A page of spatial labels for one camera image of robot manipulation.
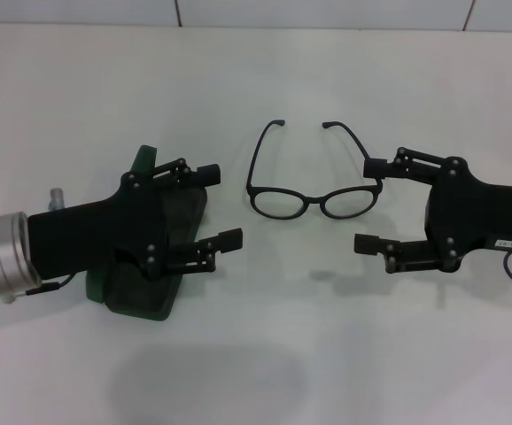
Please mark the small silver connector stub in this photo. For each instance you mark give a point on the small silver connector stub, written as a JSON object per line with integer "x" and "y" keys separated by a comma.
{"x": 56, "y": 198}

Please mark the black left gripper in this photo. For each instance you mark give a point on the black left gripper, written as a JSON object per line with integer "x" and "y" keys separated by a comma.
{"x": 87, "y": 230}

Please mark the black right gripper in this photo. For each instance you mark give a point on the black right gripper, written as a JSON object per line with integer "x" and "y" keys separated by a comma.
{"x": 473, "y": 212}

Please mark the green glasses case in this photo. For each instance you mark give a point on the green glasses case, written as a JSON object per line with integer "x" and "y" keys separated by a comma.
{"x": 146, "y": 157}

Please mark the black glasses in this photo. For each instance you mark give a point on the black glasses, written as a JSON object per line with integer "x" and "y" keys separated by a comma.
{"x": 313, "y": 201}

